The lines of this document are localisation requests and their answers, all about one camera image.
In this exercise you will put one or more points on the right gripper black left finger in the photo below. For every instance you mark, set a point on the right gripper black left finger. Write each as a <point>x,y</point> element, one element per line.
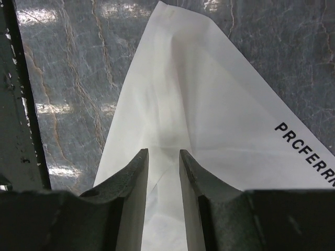
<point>109,216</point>

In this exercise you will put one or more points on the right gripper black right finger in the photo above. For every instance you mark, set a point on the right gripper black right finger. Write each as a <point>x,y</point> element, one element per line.
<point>221,217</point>

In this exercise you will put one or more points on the white cloth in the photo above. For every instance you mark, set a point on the white cloth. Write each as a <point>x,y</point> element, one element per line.
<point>189,88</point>

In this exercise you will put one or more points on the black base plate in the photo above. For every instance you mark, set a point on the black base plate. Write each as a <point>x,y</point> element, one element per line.
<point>23,163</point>

